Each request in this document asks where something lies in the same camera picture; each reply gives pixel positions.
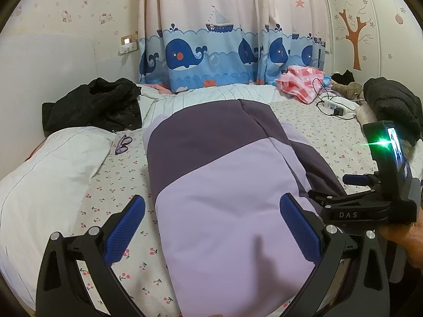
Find dark clothes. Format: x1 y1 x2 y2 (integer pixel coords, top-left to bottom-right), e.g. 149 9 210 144
331 70 356 85

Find person's right hand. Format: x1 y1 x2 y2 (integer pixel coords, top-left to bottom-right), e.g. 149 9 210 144
380 219 423 269

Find pink cloth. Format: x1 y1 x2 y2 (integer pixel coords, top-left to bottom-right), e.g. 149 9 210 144
145 84 173 95

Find white striped duvet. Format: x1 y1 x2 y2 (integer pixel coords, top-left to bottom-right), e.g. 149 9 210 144
137 84 298 129

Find lavender and purple jacket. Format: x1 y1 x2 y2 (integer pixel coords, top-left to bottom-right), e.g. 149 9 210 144
143 98 347 317

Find black puffer jacket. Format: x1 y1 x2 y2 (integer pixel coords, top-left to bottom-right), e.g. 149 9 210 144
364 77 423 146

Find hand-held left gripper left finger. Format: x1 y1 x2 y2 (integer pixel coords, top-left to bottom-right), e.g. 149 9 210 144
36 195 146 317

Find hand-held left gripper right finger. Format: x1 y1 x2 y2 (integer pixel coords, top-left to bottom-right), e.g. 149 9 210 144
279 193 391 317

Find white power strip with cables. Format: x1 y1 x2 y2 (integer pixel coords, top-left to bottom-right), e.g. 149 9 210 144
312 78 364 120

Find purple eyeglasses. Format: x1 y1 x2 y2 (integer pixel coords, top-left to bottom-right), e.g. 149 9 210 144
114 134 133 156

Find white pillow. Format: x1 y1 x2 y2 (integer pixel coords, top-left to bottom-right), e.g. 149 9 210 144
0 126 116 304

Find cherry print bedsheet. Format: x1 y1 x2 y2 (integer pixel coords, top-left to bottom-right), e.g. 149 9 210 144
76 99 423 317

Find whale print curtain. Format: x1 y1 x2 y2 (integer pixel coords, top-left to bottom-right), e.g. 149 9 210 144
138 0 328 93

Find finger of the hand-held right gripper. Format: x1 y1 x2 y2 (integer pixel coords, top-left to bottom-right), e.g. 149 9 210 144
307 189 391 226
342 174 384 189

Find beige fuzzy cloth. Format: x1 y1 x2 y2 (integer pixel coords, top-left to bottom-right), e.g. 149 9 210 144
331 82 365 100

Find tree wall sticker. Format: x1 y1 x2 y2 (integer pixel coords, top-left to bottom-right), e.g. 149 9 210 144
337 0 369 71

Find wall socket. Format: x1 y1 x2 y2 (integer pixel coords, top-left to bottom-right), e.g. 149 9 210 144
119 34 139 54

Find pink plastic bag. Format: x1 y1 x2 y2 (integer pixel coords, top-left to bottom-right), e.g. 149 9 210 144
277 66 327 104

